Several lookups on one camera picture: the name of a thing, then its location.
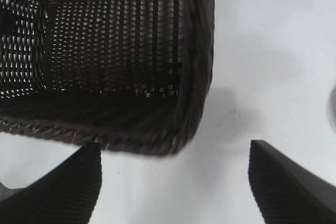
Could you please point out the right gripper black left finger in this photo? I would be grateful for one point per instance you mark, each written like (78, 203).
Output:
(57, 197)

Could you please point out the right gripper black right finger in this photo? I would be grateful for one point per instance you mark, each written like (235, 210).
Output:
(288, 195)

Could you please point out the dark brown wicker basket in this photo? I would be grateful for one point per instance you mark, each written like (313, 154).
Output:
(105, 119)

